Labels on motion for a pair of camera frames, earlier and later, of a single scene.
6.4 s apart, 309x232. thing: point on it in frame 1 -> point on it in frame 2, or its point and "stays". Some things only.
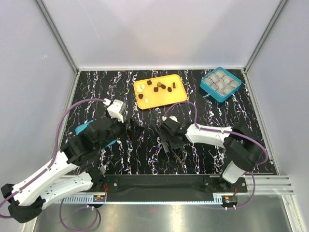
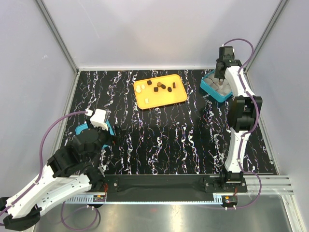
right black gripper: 166,137 -> 217,74
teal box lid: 79,128 stays
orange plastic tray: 160,91 stays
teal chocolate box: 219,84 stays
